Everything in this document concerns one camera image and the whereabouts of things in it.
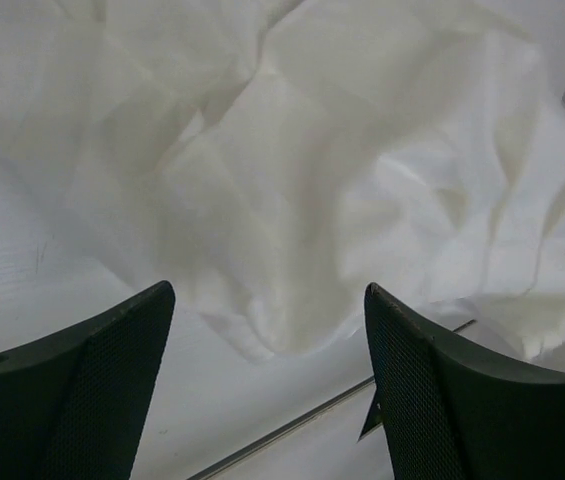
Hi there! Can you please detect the white skirt cloth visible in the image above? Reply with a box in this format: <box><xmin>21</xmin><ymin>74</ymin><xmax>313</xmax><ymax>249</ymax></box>
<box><xmin>0</xmin><ymin>1</ymin><xmax>565</xmax><ymax>359</ymax></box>

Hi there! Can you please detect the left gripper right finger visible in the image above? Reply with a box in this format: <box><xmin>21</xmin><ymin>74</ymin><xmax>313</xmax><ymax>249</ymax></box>
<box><xmin>364</xmin><ymin>284</ymin><xmax>565</xmax><ymax>479</ymax></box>

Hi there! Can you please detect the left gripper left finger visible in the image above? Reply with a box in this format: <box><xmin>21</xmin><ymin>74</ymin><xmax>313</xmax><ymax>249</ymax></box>
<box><xmin>0</xmin><ymin>281</ymin><xmax>176</xmax><ymax>479</ymax></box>

